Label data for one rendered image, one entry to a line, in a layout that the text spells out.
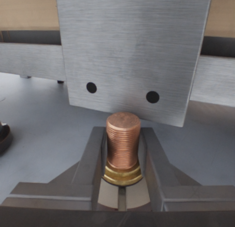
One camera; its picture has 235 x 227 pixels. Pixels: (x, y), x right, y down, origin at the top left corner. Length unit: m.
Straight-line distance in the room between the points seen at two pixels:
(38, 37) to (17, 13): 0.05
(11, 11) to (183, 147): 0.38
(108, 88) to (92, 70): 0.02
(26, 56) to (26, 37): 0.07
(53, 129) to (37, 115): 0.08
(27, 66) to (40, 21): 0.08
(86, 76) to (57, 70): 0.10
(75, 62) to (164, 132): 0.24
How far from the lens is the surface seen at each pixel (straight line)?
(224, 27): 0.23
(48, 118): 0.41
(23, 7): 0.34
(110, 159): 0.16
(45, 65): 0.27
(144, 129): 0.15
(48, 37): 0.31
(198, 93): 0.20
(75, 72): 0.17
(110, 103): 0.16
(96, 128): 0.15
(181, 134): 0.36
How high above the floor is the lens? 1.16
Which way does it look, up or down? 28 degrees up
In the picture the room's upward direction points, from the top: 179 degrees counter-clockwise
